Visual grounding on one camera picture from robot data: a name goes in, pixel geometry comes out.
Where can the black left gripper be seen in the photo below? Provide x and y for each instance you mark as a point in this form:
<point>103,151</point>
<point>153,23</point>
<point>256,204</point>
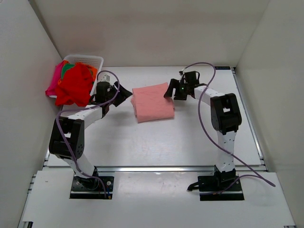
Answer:
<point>123,94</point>

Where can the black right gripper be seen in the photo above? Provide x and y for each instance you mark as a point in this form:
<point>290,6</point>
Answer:
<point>173,85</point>

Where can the salmon pink polo shirt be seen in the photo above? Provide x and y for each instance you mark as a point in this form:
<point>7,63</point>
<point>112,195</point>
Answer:
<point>150,105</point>

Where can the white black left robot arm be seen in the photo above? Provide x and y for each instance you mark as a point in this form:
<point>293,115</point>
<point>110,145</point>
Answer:
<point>67,140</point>

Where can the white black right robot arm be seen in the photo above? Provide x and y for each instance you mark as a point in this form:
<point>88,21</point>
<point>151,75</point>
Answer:
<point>225,119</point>

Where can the red t shirt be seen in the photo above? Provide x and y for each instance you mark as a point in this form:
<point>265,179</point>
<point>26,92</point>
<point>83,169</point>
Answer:
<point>75,87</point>

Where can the dark label on table edge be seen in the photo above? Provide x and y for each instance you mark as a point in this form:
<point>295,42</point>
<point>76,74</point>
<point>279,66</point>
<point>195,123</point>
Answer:
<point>222,68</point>

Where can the magenta pink t shirt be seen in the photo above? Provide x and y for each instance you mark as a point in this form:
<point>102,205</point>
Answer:
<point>51,90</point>

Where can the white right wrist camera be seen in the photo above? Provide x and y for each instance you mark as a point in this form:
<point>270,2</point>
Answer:
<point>182,75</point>

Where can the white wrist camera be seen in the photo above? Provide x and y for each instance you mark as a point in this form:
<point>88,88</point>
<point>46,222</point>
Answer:
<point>182,75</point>
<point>105,78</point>

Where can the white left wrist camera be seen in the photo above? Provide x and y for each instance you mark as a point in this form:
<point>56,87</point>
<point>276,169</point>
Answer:
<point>105,78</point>

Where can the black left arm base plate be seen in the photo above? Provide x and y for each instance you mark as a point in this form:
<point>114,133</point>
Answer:
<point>92,189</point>

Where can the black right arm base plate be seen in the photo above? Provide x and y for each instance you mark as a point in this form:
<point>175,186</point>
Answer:
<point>211,189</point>

